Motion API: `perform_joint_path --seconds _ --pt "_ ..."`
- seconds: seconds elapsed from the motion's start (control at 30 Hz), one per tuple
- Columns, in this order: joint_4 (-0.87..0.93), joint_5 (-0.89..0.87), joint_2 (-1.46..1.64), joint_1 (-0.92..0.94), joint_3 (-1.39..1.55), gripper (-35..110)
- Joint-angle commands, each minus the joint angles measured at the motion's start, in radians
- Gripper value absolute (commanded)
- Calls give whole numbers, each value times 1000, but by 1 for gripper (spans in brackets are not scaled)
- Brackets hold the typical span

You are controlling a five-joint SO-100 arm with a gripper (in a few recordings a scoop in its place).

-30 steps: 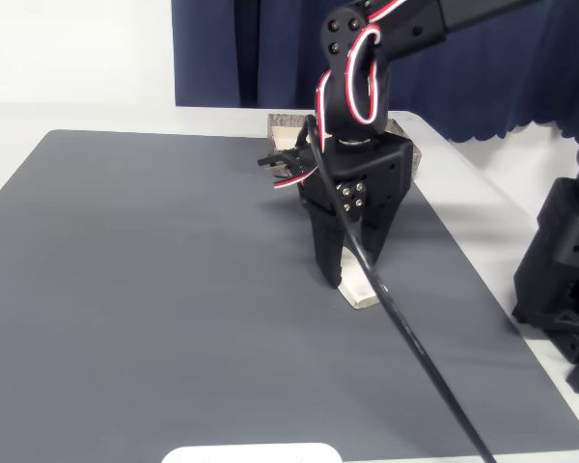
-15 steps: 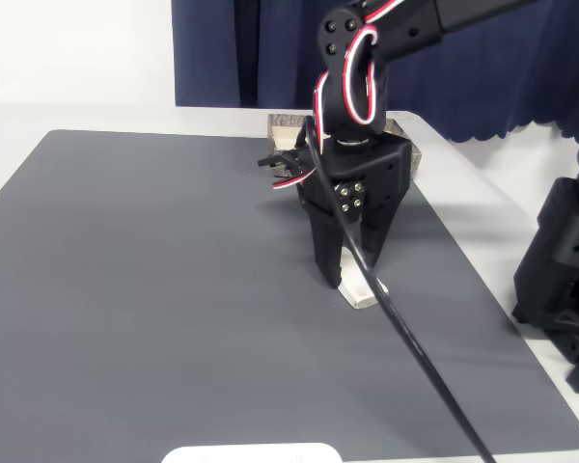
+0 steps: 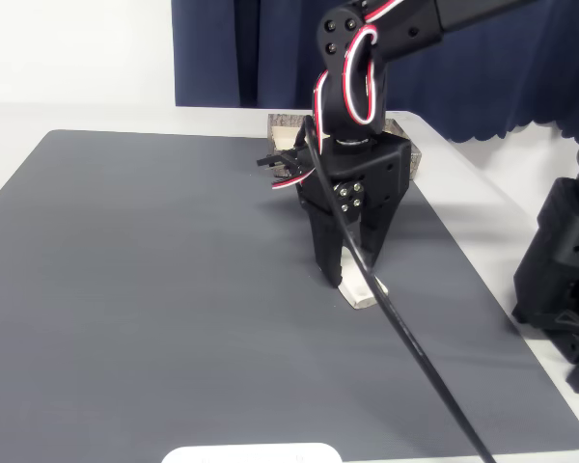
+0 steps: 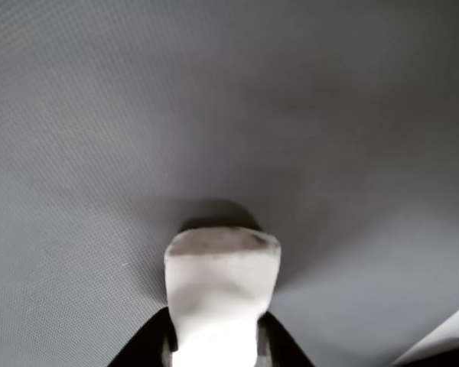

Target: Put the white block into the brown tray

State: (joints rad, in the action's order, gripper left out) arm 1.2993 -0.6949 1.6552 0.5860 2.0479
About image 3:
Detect white eraser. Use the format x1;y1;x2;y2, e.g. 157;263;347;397
337;245;389;311

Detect bark-pattern cardboard box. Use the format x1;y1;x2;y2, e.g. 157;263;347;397
267;113;424;180

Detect navy blue curtain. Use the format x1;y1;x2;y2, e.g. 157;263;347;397
171;0;579;144

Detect grey table mat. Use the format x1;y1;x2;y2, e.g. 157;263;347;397
0;128;579;457

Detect white rounded device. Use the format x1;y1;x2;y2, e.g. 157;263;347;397
161;442;344;463

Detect red white black servo cable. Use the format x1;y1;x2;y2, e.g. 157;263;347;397
269;171;316;192
343;0;401;125
312;69;330;144

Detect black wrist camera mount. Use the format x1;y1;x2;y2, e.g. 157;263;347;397
256;147;315;189

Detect black camera cable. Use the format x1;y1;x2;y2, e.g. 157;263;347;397
301;115;498;463

